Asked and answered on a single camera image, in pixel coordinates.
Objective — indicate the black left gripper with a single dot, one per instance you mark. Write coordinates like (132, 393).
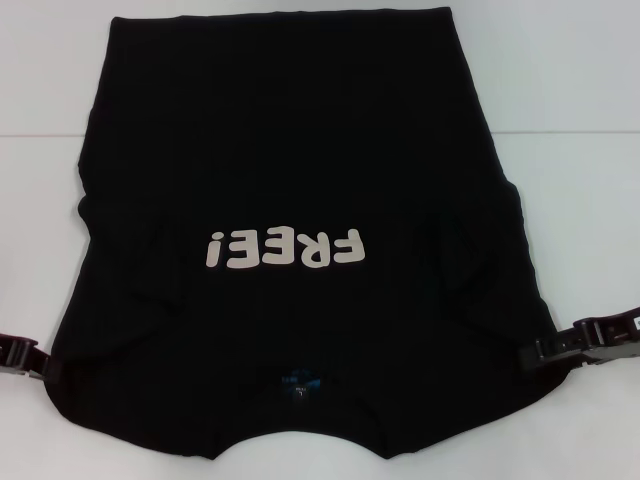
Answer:
(10, 352)

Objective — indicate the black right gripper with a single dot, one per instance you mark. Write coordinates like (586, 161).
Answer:
(620, 340)

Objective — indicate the black shirt with FREE print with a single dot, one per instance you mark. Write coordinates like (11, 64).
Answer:
(300, 150)

